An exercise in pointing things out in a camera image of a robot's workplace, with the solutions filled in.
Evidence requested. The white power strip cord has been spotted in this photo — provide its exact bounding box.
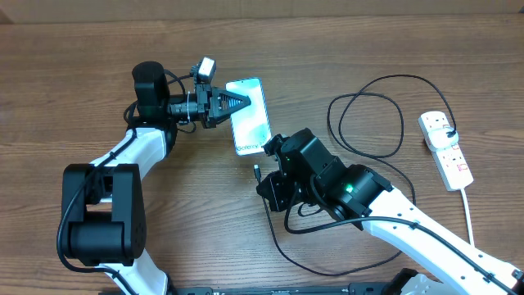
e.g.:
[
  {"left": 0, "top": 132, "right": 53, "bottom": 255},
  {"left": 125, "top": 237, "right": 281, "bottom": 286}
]
[{"left": 459, "top": 188, "right": 476, "bottom": 247}]

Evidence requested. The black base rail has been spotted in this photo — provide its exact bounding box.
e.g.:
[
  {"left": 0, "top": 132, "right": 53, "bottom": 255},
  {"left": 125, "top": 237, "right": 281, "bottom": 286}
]
[{"left": 172, "top": 282, "right": 402, "bottom": 295}]

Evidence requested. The black USB charging cable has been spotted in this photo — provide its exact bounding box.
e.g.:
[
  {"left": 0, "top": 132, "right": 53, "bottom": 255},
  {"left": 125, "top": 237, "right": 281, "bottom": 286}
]
[{"left": 252, "top": 74, "right": 459, "bottom": 277}]

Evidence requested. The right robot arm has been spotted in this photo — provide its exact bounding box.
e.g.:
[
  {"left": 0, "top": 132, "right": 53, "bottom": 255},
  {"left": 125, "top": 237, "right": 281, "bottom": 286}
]
[{"left": 256, "top": 128, "right": 523, "bottom": 294}]

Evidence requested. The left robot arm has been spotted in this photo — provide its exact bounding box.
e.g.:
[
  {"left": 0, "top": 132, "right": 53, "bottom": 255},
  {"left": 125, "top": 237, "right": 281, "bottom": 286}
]
[{"left": 56, "top": 57, "right": 252, "bottom": 294}]

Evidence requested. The Galaxy smartphone blue screen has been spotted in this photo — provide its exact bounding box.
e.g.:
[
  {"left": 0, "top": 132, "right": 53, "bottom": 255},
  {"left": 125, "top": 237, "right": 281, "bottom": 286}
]
[{"left": 225, "top": 78, "right": 272, "bottom": 156}]

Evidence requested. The white charger adapter plug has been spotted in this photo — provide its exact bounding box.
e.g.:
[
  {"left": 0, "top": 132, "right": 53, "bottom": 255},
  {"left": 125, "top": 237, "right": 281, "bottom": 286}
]
[{"left": 425, "top": 126, "right": 459, "bottom": 152}]

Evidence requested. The white power strip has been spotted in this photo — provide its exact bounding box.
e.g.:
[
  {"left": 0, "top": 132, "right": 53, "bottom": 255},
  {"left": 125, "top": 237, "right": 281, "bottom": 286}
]
[{"left": 418, "top": 111, "right": 473, "bottom": 191}]

